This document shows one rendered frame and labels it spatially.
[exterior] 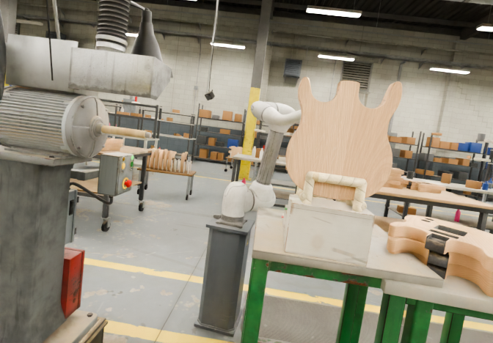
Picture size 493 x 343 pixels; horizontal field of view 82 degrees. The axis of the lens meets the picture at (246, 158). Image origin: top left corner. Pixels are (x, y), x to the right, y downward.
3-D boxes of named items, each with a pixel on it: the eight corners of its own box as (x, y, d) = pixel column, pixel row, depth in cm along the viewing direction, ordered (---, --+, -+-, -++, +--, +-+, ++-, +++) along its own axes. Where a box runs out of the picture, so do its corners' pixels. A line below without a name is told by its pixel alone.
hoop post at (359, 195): (353, 211, 93) (358, 183, 92) (351, 209, 96) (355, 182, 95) (363, 212, 93) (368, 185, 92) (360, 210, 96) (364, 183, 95)
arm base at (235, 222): (217, 215, 204) (218, 207, 204) (247, 220, 200) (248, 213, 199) (209, 222, 186) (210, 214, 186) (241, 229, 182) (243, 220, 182)
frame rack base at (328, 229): (284, 253, 95) (291, 203, 94) (282, 237, 110) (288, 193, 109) (367, 266, 93) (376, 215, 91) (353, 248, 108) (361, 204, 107)
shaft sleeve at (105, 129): (106, 130, 119) (103, 134, 117) (104, 123, 117) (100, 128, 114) (148, 135, 118) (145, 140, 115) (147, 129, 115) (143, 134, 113)
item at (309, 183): (301, 203, 95) (306, 176, 94) (301, 201, 98) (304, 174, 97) (311, 204, 94) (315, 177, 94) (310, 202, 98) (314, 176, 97)
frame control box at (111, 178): (60, 204, 135) (64, 150, 133) (88, 194, 156) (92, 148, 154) (109, 211, 134) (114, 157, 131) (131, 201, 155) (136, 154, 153)
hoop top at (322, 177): (305, 180, 94) (306, 171, 94) (304, 179, 97) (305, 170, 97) (367, 189, 92) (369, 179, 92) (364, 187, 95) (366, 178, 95)
